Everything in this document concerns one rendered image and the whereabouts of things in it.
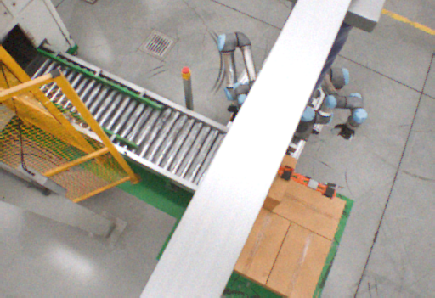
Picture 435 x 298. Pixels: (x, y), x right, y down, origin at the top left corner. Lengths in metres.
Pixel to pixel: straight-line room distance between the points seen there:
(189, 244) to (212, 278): 0.06
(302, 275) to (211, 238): 2.63
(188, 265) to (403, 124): 4.23
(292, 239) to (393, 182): 1.61
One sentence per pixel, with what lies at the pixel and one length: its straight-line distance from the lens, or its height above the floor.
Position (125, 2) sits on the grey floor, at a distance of 5.15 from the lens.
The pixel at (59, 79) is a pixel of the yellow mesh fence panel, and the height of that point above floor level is 2.07.
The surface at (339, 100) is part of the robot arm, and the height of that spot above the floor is 1.85.
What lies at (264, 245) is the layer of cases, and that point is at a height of 0.54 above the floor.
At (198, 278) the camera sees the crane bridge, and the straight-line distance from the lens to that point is 0.50.
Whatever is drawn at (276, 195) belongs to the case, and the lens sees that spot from 2.72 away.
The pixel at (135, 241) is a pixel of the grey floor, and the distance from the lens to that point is 3.64.
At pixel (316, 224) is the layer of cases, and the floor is 0.54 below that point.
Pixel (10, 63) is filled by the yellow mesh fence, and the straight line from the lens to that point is 2.34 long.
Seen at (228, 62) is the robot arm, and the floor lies 1.43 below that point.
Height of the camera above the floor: 3.55
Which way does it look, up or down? 67 degrees down
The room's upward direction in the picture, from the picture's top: 3 degrees clockwise
